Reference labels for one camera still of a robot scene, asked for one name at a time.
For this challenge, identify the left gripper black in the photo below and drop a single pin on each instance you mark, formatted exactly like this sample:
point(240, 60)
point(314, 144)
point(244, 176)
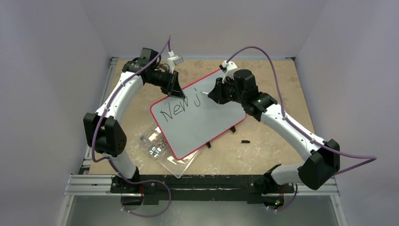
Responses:
point(173, 88)

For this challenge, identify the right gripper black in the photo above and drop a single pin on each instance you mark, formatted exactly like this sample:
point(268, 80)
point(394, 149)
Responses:
point(220, 92)

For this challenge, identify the pink framed whiteboard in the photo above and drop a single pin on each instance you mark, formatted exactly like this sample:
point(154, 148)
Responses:
point(188, 124)

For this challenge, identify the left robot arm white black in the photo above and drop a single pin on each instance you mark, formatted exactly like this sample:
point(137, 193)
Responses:
point(103, 130)

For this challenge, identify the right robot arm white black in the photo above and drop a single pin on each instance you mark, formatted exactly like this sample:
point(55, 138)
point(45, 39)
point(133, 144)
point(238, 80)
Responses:
point(321, 158)

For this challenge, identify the clear plastic screw box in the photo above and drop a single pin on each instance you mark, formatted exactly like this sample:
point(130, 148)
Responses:
point(153, 142)

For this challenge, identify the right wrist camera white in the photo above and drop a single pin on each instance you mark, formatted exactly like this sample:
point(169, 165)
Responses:
point(228, 69)

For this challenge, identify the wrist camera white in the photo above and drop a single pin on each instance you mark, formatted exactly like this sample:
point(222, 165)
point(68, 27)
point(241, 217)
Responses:
point(228, 69)
point(173, 60)

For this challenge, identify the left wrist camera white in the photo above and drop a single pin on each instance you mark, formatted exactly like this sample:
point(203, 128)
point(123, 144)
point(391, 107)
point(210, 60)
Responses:
point(173, 60)

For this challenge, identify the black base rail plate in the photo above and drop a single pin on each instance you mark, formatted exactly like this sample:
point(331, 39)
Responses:
point(252, 189)

